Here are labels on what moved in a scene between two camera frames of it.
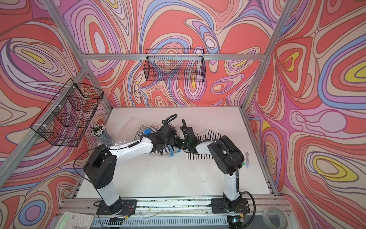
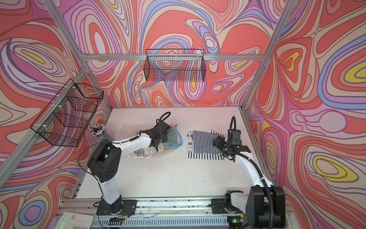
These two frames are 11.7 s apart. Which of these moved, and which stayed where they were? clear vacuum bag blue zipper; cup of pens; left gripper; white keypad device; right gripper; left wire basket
Moved: right gripper; clear vacuum bag blue zipper
Stayed: cup of pens; white keypad device; left wire basket; left gripper
